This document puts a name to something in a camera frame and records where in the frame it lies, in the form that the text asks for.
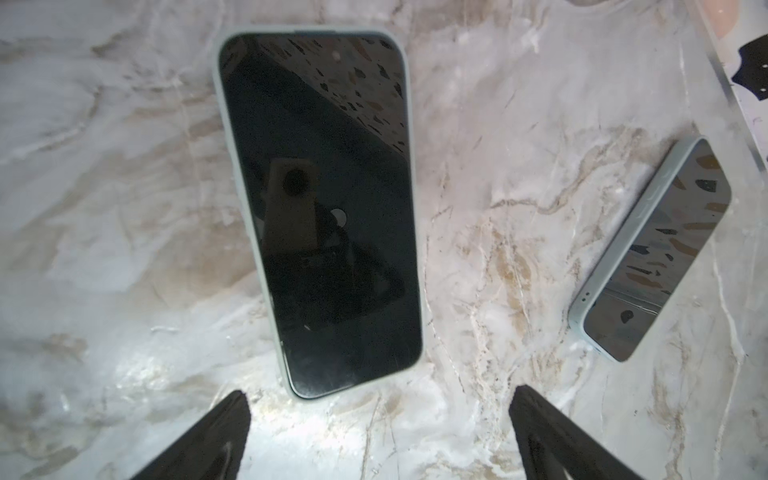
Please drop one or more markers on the black phone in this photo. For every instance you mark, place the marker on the black phone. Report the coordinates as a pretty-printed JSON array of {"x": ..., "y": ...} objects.
[
  {"x": 318, "y": 125},
  {"x": 653, "y": 250}
]

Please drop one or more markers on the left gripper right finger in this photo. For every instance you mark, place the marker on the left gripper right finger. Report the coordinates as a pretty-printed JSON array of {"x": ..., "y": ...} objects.
[{"x": 553, "y": 447}]

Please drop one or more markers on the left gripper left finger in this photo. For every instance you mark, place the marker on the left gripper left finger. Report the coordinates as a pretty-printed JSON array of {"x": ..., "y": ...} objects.
[{"x": 213, "y": 448}]

